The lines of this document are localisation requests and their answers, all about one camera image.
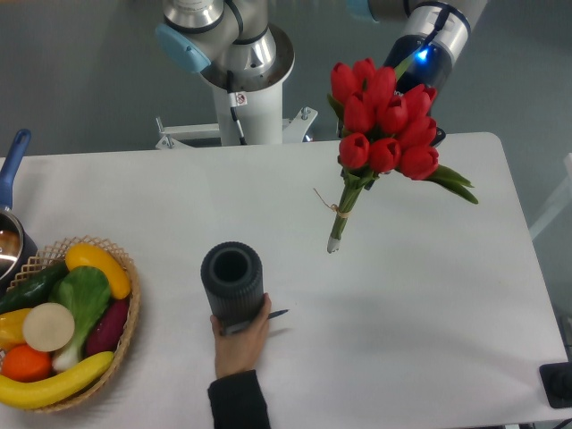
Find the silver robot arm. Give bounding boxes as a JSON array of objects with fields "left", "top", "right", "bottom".
[{"left": 346, "top": 0, "right": 488, "bottom": 95}]

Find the green bok choy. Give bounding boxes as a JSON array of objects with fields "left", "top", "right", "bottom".
[{"left": 48, "top": 266, "right": 111, "bottom": 373}]

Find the yellow banana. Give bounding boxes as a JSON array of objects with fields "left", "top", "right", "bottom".
[{"left": 1, "top": 351, "right": 114, "bottom": 410}]

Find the woven wicker basket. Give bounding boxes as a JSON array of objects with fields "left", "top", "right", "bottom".
[{"left": 7, "top": 236, "right": 140, "bottom": 413}]

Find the black sleeved forearm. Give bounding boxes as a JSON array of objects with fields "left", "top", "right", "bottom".
[{"left": 207, "top": 370, "right": 271, "bottom": 429}]

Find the red tulip bouquet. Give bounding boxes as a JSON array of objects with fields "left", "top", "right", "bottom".
[{"left": 326, "top": 57, "right": 478, "bottom": 254}]

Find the yellow bell pepper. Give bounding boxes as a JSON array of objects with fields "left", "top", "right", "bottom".
[{"left": 0, "top": 308, "right": 31, "bottom": 351}]

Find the blue handled saucepan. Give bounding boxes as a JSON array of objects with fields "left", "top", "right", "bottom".
[{"left": 1, "top": 129, "right": 38, "bottom": 295}]

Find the black device at edge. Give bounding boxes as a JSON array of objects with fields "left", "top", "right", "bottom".
[{"left": 539, "top": 362, "right": 571, "bottom": 409}]

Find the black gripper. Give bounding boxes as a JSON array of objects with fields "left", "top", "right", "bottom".
[{"left": 383, "top": 35, "right": 445, "bottom": 96}]

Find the orange fruit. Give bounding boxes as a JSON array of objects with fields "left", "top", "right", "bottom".
[{"left": 1, "top": 344, "right": 52, "bottom": 383}]

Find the dark grey ribbed vase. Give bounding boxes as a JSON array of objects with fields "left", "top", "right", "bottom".
[{"left": 200, "top": 241, "right": 265, "bottom": 328}]

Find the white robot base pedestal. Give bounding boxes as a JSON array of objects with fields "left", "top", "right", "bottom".
[{"left": 155, "top": 1, "right": 317, "bottom": 147}]

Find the person's bare hand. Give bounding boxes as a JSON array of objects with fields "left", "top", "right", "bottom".
[{"left": 210, "top": 293, "right": 272, "bottom": 380}]

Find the green cucumber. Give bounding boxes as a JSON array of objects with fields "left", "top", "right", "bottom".
[{"left": 1, "top": 262, "right": 69, "bottom": 314}]

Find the purple sweet potato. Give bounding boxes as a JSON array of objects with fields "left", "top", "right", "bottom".
[{"left": 85, "top": 299, "right": 129, "bottom": 357}]

